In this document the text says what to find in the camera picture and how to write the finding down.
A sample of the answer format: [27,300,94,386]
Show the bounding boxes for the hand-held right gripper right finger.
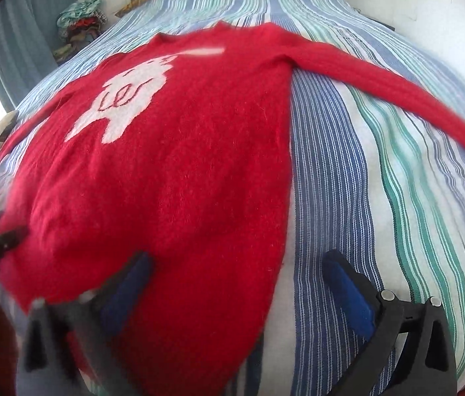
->
[323,249,459,396]

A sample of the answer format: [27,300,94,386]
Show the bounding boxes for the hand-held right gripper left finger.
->
[18,251,154,396]

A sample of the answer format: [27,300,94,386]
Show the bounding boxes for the red knitted sweater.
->
[0,20,465,396]

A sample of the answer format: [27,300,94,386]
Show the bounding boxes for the pile of colourful clothes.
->
[53,0,107,64]

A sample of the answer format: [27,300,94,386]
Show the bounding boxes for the striped bedspread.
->
[0,0,465,396]

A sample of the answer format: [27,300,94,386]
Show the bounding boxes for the grey-blue curtain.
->
[0,0,78,112]

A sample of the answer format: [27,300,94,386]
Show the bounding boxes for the white wardrobe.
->
[335,0,465,91]

